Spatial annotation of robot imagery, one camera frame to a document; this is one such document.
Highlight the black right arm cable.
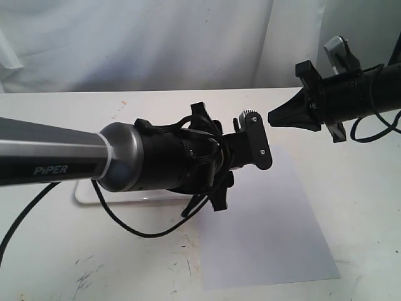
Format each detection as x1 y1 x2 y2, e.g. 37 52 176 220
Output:
350 64 401 144

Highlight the white paper sheet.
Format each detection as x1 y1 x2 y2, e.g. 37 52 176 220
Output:
197 146 340 290

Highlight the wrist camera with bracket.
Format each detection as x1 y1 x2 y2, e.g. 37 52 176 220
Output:
324 36 361 75
223 109 273 170

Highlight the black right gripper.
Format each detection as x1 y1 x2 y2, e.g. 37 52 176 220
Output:
268 61 346 143

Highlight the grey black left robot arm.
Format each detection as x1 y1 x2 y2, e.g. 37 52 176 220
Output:
1 103 232 211

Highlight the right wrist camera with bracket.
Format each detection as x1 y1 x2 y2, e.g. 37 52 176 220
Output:
324 36 361 75

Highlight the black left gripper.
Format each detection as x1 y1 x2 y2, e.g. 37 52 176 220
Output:
180 102 234 212

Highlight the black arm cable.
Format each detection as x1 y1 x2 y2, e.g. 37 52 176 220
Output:
350 64 401 144
0 115 232 251

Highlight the white plastic tray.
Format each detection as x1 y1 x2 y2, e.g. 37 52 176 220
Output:
74 179 192 204

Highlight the black stand pole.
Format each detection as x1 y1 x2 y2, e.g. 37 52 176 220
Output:
387 36 401 66

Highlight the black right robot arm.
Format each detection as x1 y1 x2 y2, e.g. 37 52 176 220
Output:
268 61 400 143

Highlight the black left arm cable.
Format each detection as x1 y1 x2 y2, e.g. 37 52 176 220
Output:
0 115 232 251

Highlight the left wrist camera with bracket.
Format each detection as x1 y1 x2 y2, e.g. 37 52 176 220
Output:
223 109 273 170

